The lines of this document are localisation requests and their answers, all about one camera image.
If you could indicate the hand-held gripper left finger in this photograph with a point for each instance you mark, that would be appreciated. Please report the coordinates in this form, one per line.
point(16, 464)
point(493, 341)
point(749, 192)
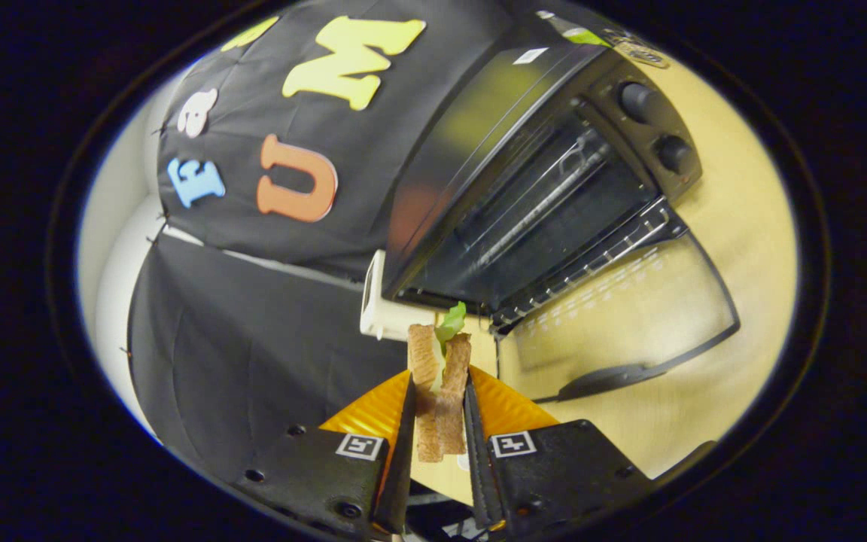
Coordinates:
point(402, 467)

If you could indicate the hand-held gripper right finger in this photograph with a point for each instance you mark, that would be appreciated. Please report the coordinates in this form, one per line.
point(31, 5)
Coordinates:
point(476, 467)

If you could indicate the toast sandwich with lettuce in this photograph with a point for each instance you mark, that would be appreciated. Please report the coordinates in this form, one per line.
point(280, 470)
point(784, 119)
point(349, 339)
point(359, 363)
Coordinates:
point(426, 361)

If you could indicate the black toaster oven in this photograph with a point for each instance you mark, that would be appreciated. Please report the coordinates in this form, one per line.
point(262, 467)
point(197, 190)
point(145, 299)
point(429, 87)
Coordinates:
point(479, 113)

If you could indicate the white pop-up toaster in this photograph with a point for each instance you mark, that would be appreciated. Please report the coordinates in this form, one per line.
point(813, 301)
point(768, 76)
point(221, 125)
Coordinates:
point(381, 316)

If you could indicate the black backdrop cloth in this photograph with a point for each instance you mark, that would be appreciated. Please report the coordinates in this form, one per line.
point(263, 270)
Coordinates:
point(253, 339)

